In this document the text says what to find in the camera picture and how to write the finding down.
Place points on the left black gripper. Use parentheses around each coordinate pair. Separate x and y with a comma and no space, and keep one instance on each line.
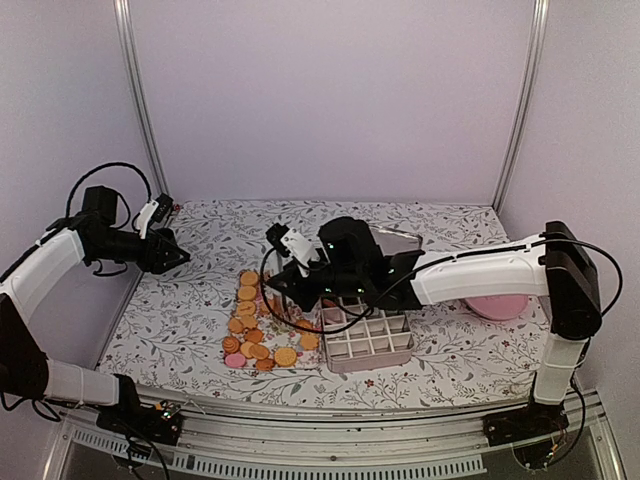
(154,260)

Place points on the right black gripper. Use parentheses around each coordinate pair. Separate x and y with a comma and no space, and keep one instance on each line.
(303,297)

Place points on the swirl orange cookie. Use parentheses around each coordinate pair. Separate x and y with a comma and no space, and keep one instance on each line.
(231,345)

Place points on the metal divided cookie tin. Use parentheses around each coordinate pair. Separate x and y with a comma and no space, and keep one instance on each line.
(381,339)

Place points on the metal serving tongs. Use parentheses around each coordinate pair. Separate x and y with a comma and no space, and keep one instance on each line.
(280,306)

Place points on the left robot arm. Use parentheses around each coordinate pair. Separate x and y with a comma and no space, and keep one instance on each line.
(91,236)

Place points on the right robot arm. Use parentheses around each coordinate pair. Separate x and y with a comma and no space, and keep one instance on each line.
(553,264)

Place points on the floral cookie tray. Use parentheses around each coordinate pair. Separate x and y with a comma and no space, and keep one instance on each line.
(267,341)

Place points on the floral tablecloth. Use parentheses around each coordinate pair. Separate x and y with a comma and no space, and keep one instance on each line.
(170,335)

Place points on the pink round cookie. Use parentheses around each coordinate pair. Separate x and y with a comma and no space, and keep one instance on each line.
(235,360)

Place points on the metal tin lid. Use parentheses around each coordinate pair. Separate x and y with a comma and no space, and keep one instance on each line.
(393,241)

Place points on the pink plate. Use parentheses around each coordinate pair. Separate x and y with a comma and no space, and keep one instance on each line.
(498,308)

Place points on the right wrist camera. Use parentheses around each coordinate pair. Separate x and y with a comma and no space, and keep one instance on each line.
(289,242)

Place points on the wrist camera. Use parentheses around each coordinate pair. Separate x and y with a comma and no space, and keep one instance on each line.
(289,242)
(152,212)

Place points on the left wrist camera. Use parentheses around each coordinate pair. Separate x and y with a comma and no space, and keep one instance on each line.
(152,212)

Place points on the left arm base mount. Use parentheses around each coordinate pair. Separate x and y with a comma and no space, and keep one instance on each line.
(157,424)

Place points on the left aluminium frame post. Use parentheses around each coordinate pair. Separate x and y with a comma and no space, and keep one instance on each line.
(124,25)

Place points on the aluminium frame post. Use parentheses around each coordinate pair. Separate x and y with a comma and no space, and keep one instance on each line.
(531,67)
(124,25)

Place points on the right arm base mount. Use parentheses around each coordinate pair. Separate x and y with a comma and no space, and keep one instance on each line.
(534,431)

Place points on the right aluminium frame post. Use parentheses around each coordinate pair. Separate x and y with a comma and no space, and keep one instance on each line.
(531,67)

